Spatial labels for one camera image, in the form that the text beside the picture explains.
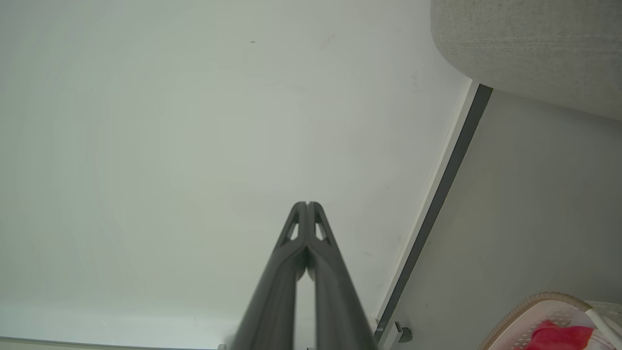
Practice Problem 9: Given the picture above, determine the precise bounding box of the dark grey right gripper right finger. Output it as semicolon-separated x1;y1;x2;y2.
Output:
308;201;378;350

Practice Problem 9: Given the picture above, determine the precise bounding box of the white laundry basket brown rim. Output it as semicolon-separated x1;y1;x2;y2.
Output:
479;292;622;350

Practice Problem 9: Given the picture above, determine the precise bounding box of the light grey fabric sofa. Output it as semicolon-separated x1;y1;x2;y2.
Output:
430;0;622;121

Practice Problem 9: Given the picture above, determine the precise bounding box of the dark baseboard strip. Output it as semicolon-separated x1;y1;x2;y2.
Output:
374;84;494;343

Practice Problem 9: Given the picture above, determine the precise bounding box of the red clothing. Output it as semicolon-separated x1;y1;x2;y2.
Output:
522;320;595;350

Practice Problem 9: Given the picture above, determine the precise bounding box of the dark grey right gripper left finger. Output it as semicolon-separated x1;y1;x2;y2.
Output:
232;201;308;350

